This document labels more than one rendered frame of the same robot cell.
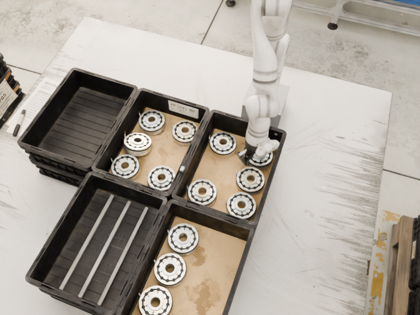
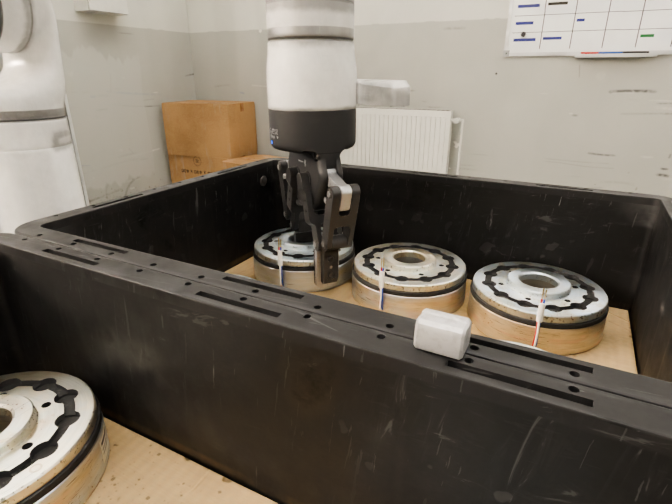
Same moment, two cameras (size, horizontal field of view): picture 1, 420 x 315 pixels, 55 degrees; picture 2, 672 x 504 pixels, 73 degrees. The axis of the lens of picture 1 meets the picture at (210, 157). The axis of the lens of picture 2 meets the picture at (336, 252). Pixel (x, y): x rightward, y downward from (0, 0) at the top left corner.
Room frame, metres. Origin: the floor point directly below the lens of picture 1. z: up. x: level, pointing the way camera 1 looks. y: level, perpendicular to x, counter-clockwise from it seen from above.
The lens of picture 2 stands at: (0.69, 0.24, 1.02)
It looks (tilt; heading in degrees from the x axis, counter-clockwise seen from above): 22 degrees down; 278
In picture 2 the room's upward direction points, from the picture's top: straight up
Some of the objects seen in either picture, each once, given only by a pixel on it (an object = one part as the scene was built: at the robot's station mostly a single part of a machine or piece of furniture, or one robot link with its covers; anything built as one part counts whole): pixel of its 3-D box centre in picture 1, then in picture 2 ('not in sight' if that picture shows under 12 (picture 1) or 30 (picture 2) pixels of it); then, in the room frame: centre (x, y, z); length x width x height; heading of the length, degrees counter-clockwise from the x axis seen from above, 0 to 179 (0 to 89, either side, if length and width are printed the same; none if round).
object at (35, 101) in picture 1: (44, 108); not in sight; (1.10, 0.74, 0.70); 0.33 x 0.23 x 0.01; 162
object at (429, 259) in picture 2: (250, 178); (409, 259); (0.68, -0.15, 0.86); 0.05 x 0.05 x 0.01
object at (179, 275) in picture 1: (170, 269); not in sight; (0.35, 0.12, 0.86); 0.10 x 0.10 x 0.01
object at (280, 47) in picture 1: (274, 52); (3, 46); (1.12, -0.23, 1.05); 0.09 x 0.09 x 0.17; 74
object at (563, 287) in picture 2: (241, 204); (538, 283); (0.58, -0.11, 0.86); 0.05 x 0.05 x 0.01
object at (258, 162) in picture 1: (259, 154); (304, 244); (0.79, -0.18, 0.86); 0.10 x 0.10 x 0.01
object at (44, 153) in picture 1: (80, 115); not in sight; (0.91, 0.49, 0.92); 0.40 x 0.30 x 0.02; 161
